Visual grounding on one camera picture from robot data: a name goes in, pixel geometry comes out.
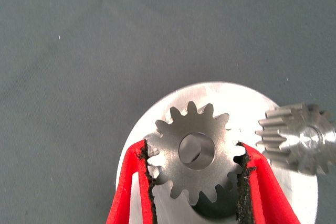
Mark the round metal carrier plate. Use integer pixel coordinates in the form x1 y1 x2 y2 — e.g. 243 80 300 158
115 81 320 224

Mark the dark grey table cloth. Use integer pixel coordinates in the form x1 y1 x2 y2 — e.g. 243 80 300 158
0 0 336 224

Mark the small steel planetary gear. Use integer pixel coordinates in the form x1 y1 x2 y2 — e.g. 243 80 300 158
146 101 246 206
255 102 336 176

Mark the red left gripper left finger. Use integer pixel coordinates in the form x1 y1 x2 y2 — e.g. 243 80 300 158
104 138 158 224

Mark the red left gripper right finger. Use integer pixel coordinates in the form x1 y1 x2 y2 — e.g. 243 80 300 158
234 142 302 224

